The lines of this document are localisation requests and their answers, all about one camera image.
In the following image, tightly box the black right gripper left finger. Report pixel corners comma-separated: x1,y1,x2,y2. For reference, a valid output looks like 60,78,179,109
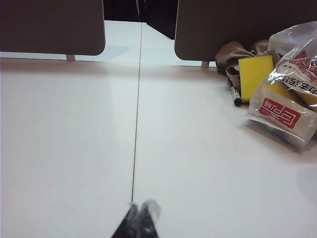
110,202,140,238

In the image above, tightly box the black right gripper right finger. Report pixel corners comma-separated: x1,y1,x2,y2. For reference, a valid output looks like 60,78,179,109
137,198,162,238

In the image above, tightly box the brown crumpled cloth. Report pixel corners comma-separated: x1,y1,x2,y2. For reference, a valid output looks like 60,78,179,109
214,39,282,92

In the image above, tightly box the yellow black scouring sponge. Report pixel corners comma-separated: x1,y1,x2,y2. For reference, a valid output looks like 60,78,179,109
262,82,312,108
238,55,274,104

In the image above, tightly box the large brown desk partition panel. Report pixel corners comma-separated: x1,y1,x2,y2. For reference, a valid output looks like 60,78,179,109
0,0,106,57

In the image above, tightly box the small black marker pen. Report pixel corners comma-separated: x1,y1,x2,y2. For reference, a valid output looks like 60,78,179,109
226,73,242,107

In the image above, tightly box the clear plastic bag red print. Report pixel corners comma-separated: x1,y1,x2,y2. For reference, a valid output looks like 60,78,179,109
248,20,317,154

